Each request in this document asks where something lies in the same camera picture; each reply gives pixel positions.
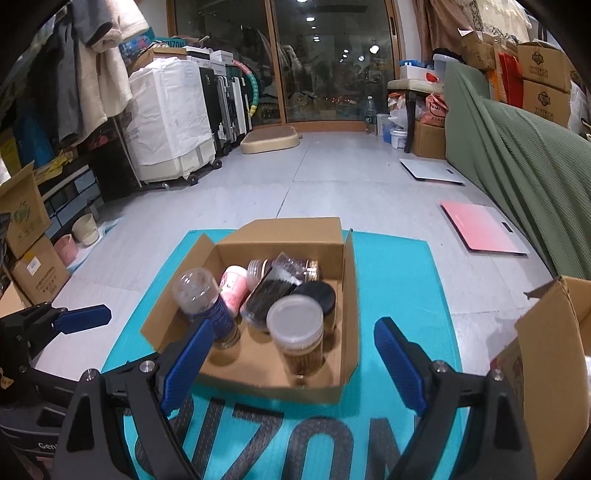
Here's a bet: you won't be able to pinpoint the pink board on floor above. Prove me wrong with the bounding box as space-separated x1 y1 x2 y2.
441 201 529 256

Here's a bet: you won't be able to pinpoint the stacked cardboard boxes background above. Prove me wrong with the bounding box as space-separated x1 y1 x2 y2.
517 41 574 127

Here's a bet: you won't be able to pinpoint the glass sliding door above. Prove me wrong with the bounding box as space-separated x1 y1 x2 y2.
166 0 400 131

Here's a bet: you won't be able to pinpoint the teal foam mat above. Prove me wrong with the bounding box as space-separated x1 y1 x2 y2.
101 228 465 480

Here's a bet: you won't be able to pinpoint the cardboard boxes left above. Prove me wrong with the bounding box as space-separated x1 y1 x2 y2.
1 164 70 305

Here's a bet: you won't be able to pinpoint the beige ceramic bowl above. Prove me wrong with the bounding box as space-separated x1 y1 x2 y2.
72 213 100 247

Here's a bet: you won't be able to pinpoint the plastic water bottle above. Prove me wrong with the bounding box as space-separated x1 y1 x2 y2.
365 95 377 135

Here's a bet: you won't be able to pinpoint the pink paper cup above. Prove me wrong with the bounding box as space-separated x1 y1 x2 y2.
219 265 249 318

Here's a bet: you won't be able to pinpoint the white plastic bucket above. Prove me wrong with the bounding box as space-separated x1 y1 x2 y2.
390 128 408 150

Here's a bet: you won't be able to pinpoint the black suitcases row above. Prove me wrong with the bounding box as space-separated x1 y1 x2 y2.
184 46 259 159

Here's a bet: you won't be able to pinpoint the large cardboard box right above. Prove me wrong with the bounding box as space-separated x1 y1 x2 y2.
491 276 590 479

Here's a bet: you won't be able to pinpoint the white covered appliance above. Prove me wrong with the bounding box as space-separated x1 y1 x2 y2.
120 57 215 185

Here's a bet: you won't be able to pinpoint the small side table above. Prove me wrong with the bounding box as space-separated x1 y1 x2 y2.
388 79 444 153

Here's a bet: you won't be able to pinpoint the green covered sofa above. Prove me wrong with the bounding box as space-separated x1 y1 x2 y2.
444 63 590 279

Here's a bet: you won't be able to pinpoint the clear cup blue label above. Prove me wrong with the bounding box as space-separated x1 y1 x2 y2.
172 267 239 349

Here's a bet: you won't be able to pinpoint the clear jar white lid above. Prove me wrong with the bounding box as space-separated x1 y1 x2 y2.
266 295 324 377

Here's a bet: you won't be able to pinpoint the clear dome-lid cup dark contents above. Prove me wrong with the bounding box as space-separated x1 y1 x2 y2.
240 280 297 332

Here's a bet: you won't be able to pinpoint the cardboard box under table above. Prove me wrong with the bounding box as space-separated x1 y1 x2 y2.
412 121 446 160

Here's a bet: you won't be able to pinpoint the pink ceramic bowl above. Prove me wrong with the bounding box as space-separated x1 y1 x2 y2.
54 234 79 267

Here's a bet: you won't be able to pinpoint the beige floor cushion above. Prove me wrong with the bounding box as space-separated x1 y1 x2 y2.
240 125 301 154

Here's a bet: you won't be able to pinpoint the white board on floor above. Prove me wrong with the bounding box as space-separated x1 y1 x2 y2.
400 159 465 185

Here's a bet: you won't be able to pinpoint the clear jar with granola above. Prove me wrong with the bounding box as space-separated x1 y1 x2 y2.
246 254 322 292

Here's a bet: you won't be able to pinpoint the open cardboard sorting box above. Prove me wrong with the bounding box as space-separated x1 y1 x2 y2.
140 217 360 404

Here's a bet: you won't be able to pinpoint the hanging clothes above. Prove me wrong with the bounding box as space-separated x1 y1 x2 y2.
0 0 151 153

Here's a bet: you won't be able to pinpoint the black lid jar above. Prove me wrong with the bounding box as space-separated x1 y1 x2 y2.
293 281 337 336

